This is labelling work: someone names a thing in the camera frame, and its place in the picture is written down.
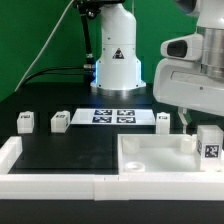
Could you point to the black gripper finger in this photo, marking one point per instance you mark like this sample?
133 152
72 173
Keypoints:
185 118

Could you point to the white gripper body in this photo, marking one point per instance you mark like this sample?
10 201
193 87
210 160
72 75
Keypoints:
180 83

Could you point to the white square tabletop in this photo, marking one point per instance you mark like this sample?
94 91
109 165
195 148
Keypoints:
148 153

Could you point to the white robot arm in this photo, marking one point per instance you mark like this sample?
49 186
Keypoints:
118 70

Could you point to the white U-shaped obstacle fence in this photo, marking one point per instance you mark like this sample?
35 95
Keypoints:
127 186

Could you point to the white marker sheet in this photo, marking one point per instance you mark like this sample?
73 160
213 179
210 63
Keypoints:
87 116

